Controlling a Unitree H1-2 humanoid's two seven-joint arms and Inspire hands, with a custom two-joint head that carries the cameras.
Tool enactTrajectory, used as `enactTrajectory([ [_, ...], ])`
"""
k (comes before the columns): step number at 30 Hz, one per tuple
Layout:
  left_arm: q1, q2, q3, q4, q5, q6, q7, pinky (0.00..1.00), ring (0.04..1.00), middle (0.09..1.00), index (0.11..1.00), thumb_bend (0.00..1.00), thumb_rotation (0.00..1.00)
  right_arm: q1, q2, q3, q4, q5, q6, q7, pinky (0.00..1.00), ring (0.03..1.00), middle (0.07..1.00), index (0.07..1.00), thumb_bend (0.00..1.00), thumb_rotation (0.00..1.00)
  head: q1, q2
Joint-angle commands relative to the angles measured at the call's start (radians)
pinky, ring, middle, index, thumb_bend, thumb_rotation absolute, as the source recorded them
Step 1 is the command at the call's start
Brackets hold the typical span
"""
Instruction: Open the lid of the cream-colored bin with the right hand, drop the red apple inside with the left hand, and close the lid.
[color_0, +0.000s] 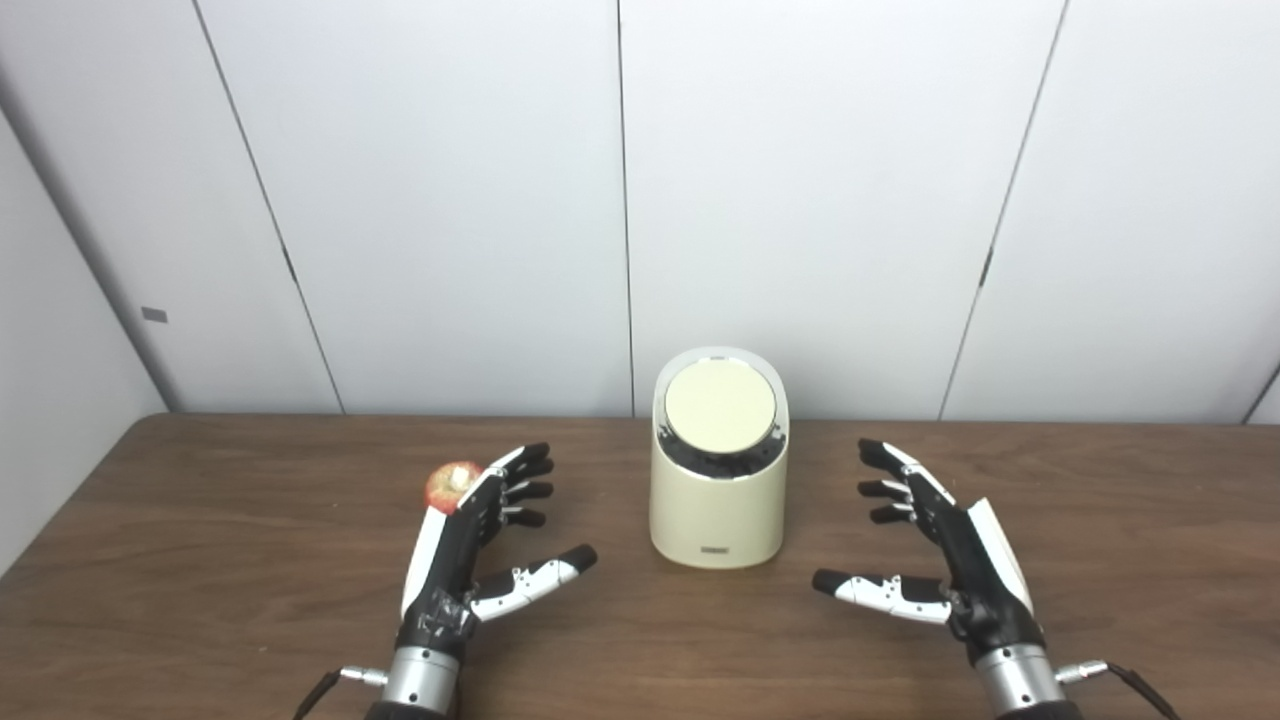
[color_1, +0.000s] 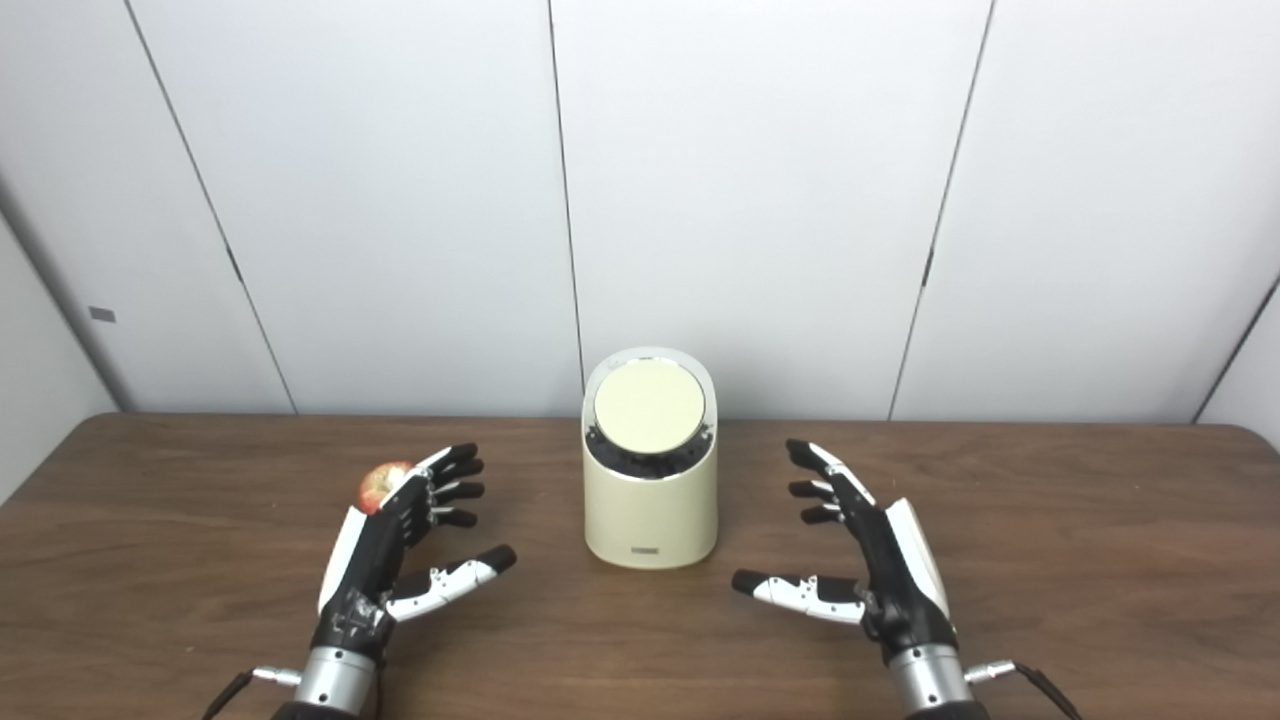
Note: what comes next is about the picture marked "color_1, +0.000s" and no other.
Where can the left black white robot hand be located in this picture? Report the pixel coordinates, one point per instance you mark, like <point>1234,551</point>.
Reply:
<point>365,560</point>

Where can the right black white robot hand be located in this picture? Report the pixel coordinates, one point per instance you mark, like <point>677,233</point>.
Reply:
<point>900,590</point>

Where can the red apple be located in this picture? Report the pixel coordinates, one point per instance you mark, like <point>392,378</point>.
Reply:
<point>380,485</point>

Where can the cream round bin lid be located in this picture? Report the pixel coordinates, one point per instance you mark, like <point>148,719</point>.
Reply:
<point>648,405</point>

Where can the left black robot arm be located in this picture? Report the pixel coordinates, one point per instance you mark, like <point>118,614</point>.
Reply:
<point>330,685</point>

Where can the cream-colored cylindrical bin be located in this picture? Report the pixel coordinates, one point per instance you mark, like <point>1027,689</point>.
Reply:
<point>650,515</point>

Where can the small grey wall label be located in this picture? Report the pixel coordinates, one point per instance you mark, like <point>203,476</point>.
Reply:
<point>102,314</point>

